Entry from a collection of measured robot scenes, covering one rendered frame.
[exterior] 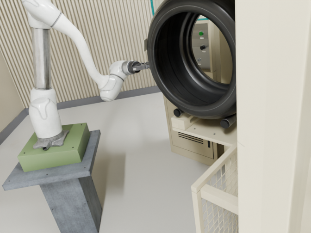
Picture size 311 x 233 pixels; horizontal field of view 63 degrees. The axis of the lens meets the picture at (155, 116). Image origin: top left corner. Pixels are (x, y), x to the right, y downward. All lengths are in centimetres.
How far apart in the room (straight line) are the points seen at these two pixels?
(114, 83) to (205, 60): 77
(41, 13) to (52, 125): 62
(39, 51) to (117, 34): 251
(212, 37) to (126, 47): 239
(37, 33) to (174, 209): 152
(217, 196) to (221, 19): 63
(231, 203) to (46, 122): 119
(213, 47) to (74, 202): 144
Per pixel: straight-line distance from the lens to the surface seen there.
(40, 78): 175
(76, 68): 430
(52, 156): 161
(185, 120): 134
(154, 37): 123
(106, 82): 157
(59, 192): 181
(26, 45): 443
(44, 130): 162
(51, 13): 153
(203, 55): 202
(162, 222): 198
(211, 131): 134
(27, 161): 168
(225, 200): 69
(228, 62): 151
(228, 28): 101
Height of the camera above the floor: 147
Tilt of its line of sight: 25 degrees down
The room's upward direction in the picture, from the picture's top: 10 degrees counter-clockwise
